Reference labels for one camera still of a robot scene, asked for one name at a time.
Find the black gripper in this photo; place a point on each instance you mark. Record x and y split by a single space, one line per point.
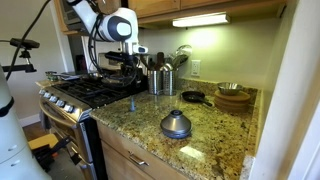
131 66

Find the blue hub processor blade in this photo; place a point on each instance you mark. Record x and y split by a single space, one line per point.
132 105

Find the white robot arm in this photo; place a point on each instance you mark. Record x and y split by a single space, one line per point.
86 13

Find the small steel bowl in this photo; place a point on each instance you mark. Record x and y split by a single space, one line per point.
230 88

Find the wooden bowl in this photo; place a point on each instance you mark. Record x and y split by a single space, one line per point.
233 97

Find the perforated steel utensil holder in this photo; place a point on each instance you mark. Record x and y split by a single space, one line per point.
169 83
155 83

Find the dark wooden spatula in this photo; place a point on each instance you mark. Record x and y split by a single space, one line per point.
160 60

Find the stainless gas stove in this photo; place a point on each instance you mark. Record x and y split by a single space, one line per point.
90 91

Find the dark serving spoon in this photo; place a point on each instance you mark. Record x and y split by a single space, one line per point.
180 61

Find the silver pot lid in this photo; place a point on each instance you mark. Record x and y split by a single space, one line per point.
175 125

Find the steel ladle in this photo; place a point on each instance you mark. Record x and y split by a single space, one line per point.
184 50

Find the black cast iron skillet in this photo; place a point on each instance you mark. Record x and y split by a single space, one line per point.
193 96

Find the small glass jar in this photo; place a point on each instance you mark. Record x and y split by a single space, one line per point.
51 76

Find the wooden upper cabinet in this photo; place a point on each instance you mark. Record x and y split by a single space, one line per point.
156 6

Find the wooden cabinet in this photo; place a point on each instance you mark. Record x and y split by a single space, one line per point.
116 166
156 6

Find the wooden lower cabinet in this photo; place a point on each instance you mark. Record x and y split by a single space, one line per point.
116 166

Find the under cabinet light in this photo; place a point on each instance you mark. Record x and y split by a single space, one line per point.
200 20

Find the round wooden board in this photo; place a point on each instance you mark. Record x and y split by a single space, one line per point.
231 106

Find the yellow box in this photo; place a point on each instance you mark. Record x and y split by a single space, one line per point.
41 141

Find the black stand base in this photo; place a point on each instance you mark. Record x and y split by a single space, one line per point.
46 156

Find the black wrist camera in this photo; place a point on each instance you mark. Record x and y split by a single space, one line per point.
116 56

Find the white wall outlet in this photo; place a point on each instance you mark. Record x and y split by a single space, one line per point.
195 67

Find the black camera on tripod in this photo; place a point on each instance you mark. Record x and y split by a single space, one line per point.
25 43

